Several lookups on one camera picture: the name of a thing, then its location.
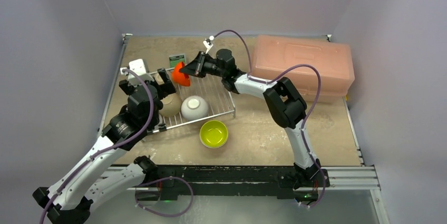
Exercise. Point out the black aluminium mounting rail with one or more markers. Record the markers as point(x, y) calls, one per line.
point(168, 182)

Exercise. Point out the silver wire dish rack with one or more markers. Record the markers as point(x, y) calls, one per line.
point(219, 102)

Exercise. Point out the white orange bowl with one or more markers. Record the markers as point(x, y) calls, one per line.
point(194, 107)

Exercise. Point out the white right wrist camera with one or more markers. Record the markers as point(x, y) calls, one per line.
point(208, 43)

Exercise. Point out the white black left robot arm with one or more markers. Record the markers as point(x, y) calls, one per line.
point(80, 192)

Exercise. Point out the yellow green bowl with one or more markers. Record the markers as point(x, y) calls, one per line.
point(213, 134)

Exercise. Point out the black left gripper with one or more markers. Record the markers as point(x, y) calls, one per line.
point(165, 89)

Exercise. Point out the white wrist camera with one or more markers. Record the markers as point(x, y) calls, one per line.
point(208, 43)
point(140, 68)

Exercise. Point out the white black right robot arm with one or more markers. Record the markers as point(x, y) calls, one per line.
point(286, 106)

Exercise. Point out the cream white bowl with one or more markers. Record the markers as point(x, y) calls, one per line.
point(171, 105)

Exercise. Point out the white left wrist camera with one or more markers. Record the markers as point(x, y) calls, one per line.
point(140, 68)

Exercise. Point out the pink plastic storage box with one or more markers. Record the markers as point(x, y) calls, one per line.
point(274, 54)

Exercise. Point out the green white card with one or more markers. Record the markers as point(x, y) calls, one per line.
point(177, 58)

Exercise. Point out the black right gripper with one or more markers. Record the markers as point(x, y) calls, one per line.
point(200, 65)

